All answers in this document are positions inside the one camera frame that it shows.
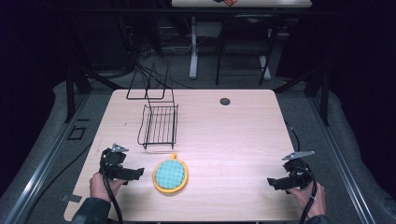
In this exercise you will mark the black metal frame post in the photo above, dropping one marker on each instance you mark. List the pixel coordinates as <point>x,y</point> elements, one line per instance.
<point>325,99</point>
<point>70,93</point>

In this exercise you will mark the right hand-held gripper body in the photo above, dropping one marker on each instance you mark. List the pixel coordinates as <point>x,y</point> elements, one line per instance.
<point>297,172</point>

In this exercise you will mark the black chair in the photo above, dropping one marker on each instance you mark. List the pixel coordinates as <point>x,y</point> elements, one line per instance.
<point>246,28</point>

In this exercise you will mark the round yellow-rimmed teal pot holder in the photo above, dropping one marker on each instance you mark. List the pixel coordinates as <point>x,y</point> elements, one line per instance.
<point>170,175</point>

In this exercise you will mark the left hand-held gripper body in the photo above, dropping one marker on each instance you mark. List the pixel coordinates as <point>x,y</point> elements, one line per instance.
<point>111,161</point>

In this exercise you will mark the person's left hand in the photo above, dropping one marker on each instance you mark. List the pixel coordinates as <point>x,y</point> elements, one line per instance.
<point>99,186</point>

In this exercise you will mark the person's right hand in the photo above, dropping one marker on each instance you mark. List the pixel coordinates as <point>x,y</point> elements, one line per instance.
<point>308,199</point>

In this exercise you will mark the round black table grommet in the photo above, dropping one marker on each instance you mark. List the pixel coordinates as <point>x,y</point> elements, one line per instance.
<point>224,101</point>

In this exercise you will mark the white-legged table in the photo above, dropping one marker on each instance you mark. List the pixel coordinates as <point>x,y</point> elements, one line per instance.
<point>194,56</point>

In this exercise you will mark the grey tape strip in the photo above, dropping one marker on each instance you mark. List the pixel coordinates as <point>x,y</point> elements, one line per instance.
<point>71,198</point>

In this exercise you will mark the aluminium rail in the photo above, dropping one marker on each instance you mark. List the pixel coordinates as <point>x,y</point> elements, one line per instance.
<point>43,161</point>
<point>342,161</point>

